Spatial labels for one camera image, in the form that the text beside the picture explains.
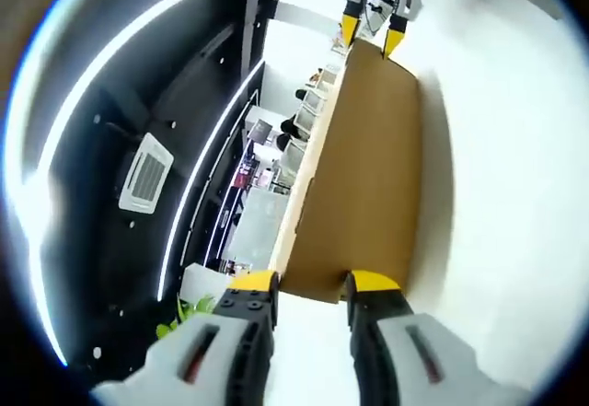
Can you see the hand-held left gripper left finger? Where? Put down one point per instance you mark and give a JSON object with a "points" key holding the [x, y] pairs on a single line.
{"points": [[207, 360]]}

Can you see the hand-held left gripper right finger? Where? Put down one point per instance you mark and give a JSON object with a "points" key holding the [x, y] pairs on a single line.
{"points": [[391, 360]]}

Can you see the brown cardboard shoe box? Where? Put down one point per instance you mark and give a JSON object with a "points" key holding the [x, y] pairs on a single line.
{"points": [[368, 171]]}

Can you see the green plant in white pot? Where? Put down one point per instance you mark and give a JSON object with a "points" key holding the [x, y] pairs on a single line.
{"points": [[193, 314]]}

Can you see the hanging dark monitor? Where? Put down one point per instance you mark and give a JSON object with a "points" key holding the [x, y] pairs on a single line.
{"points": [[260, 131]]}

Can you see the white ceiling air vent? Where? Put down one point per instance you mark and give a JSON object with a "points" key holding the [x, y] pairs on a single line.
{"points": [[146, 173]]}

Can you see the straight ceiling light strip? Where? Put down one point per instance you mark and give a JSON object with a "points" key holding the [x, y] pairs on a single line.
{"points": [[20, 194]]}

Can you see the red wall banner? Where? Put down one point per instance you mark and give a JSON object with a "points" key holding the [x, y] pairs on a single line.
{"points": [[244, 173]]}

